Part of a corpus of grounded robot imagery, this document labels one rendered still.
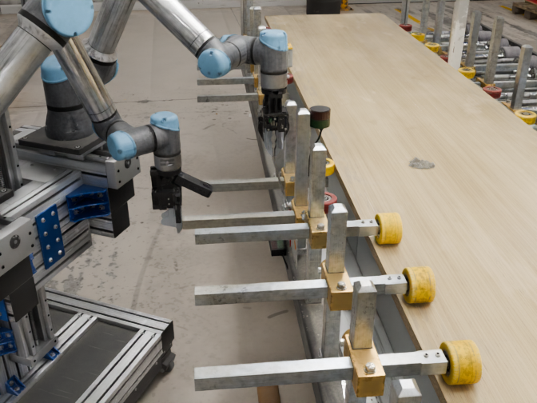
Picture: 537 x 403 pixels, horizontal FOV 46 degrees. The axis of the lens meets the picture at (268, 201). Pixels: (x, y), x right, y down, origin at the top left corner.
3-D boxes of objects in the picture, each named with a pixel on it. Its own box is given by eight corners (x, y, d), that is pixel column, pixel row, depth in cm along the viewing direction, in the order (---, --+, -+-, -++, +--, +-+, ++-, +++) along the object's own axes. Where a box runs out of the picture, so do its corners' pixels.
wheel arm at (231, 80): (197, 87, 317) (196, 78, 315) (197, 85, 320) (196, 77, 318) (282, 84, 320) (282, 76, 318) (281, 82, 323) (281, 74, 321)
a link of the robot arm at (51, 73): (37, 104, 187) (28, 59, 181) (66, 91, 198) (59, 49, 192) (69, 109, 183) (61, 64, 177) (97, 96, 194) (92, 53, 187)
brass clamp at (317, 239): (308, 249, 156) (309, 232, 154) (300, 222, 168) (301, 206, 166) (333, 248, 157) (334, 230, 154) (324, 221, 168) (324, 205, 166)
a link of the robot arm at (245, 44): (209, 39, 168) (246, 42, 164) (228, 30, 177) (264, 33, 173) (211, 68, 172) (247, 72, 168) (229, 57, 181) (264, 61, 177)
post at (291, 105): (284, 233, 220) (286, 102, 198) (283, 228, 223) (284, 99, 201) (294, 233, 221) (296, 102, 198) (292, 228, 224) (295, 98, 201)
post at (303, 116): (294, 257, 195) (297, 111, 173) (292, 251, 198) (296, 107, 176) (305, 257, 196) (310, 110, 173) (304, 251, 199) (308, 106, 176)
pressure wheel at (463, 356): (451, 345, 113) (436, 338, 121) (455, 389, 113) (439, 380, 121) (483, 342, 114) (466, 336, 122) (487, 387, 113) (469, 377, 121)
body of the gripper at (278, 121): (262, 134, 175) (261, 93, 170) (260, 125, 183) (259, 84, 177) (289, 133, 175) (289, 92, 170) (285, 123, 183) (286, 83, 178)
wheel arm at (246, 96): (197, 104, 295) (196, 95, 293) (197, 101, 298) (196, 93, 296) (288, 101, 299) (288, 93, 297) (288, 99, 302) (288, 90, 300)
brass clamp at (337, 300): (327, 312, 134) (328, 293, 132) (316, 276, 146) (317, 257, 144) (356, 309, 135) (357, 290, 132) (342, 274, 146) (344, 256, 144)
